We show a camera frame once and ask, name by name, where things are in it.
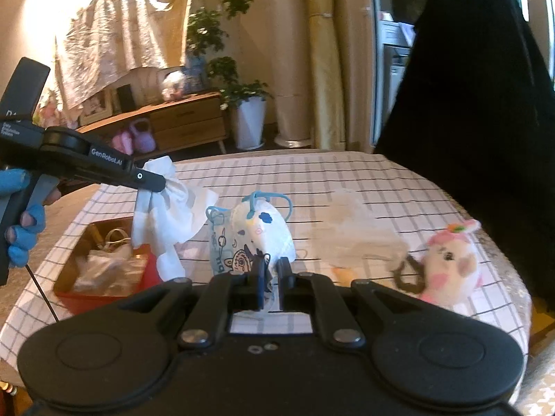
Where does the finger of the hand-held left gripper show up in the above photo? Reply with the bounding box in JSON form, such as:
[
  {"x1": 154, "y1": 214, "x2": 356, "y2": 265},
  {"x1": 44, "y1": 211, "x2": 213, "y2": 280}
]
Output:
[{"x1": 129, "y1": 165, "x2": 168, "y2": 192}]

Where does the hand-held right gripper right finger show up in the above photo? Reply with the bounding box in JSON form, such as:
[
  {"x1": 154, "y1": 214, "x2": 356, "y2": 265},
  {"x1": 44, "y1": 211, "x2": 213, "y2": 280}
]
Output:
[{"x1": 276, "y1": 257, "x2": 419, "y2": 352}]

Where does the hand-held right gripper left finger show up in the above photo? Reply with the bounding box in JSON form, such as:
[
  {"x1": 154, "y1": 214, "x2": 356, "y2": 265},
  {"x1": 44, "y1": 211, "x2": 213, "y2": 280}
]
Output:
[{"x1": 129, "y1": 257, "x2": 272, "y2": 353}]

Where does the white tissue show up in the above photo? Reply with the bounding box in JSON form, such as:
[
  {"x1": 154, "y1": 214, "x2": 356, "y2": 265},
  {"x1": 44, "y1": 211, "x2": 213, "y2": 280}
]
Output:
[{"x1": 131, "y1": 158, "x2": 219, "y2": 281}]

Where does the printed child face mask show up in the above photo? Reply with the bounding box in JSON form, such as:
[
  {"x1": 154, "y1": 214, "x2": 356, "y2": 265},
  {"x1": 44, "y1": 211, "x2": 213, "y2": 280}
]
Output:
[{"x1": 205, "y1": 190, "x2": 298, "y2": 306}]

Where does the yellow plush toy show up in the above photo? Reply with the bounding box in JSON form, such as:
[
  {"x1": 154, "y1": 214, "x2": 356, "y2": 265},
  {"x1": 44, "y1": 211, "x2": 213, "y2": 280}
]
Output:
[{"x1": 332, "y1": 266, "x2": 355, "y2": 287}]

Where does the red metal tin box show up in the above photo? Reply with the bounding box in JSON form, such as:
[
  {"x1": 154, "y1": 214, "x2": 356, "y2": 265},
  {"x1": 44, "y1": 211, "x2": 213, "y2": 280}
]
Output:
[{"x1": 53, "y1": 217, "x2": 160, "y2": 316}]

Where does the person's left hand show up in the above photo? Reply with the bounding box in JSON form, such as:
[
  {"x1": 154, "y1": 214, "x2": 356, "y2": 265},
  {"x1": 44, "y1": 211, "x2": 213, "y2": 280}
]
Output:
[{"x1": 0, "y1": 168, "x2": 61, "y2": 269}]

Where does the purple kettlebell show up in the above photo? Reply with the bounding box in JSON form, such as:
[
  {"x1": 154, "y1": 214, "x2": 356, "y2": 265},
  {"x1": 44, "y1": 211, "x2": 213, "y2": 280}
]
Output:
[{"x1": 129, "y1": 117, "x2": 157, "y2": 154}]

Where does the pink doll figure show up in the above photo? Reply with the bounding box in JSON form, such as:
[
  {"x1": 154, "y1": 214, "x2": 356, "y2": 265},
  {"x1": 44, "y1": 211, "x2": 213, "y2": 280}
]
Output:
[{"x1": 38, "y1": 99, "x2": 62, "y2": 125}]

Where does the wooden media cabinet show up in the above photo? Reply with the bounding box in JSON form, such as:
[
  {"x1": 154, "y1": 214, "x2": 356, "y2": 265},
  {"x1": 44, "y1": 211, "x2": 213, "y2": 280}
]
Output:
[{"x1": 77, "y1": 91, "x2": 231, "y2": 155}]

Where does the black speaker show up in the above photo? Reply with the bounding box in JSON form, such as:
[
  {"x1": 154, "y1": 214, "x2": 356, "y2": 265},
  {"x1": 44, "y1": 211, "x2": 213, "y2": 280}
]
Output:
[{"x1": 116, "y1": 84, "x2": 136, "y2": 112}]

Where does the clear plastic bag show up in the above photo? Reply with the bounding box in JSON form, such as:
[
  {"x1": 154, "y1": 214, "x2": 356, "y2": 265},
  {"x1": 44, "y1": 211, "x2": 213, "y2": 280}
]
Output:
[{"x1": 316, "y1": 190, "x2": 405, "y2": 266}]

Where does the beige shell cushion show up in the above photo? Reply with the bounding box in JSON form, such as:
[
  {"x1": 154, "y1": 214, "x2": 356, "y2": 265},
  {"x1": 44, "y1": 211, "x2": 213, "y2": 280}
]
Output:
[{"x1": 129, "y1": 67, "x2": 168, "y2": 105}]

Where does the plush in plastic bag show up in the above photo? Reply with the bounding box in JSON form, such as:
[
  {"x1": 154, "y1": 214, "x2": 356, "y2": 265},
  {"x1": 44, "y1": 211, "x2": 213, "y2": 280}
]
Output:
[{"x1": 162, "y1": 71, "x2": 186, "y2": 101}]

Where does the green plant in white pot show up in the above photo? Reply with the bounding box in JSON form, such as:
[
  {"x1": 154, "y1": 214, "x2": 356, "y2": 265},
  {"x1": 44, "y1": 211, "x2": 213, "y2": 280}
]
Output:
[{"x1": 186, "y1": 0, "x2": 275, "y2": 151}]

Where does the pale floral hanging sheet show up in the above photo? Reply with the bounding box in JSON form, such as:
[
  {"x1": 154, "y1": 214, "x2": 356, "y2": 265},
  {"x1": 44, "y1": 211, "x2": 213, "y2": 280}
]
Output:
[{"x1": 53, "y1": 0, "x2": 197, "y2": 110}]

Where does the dark brown loop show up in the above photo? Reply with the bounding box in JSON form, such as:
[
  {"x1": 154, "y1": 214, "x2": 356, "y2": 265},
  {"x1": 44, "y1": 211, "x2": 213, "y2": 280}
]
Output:
[{"x1": 391, "y1": 255, "x2": 424, "y2": 294}]

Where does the white pink plush toy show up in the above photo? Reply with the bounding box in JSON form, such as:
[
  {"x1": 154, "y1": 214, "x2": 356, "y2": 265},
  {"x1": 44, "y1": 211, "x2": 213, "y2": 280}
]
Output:
[{"x1": 415, "y1": 219, "x2": 485, "y2": 307}]

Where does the white standing air conditioner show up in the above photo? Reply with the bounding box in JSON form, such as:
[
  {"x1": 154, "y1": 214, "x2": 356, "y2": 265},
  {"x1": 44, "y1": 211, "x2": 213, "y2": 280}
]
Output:
[{"x1": 243, "y1": 0, "x2": 316, "y2": 148}]

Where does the yellow curtain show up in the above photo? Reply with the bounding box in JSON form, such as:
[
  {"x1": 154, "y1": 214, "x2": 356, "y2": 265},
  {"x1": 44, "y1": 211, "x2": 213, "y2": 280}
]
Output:
[{"x1": 299, "y1": 0, "x2": 340, "y2": 149}]

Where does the beige curtain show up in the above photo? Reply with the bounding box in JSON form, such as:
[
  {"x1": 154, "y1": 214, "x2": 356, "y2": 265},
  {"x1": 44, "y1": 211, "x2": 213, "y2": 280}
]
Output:
[{"x1": 333, "y1": 0, "x2": 379, "y2": 153}]

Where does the black draped cloth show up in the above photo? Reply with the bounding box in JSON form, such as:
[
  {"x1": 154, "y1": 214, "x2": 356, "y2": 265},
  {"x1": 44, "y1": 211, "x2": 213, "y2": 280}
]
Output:
[{"x1": 374, "y1": 0, "x2": 555, "y2": 309}]

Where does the houndstooth cushion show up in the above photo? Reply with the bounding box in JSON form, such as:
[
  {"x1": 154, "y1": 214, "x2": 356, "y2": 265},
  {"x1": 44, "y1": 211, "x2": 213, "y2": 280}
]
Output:
[{"x1": 515, "y1": 380, "x2": 555, "y2": 416}]

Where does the large window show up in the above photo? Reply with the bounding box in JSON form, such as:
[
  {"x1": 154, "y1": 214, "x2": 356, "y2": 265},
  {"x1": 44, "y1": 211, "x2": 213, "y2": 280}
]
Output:
[{"x1": 512, "y1": 0, "x2": 555, "y2": 79}]

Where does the wooden photo frame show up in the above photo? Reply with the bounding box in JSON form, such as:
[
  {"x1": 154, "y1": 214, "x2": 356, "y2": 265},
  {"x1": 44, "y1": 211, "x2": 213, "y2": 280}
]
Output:
[{"x1": 80, "y1": 91, "x2": 114, "y2": 125}]

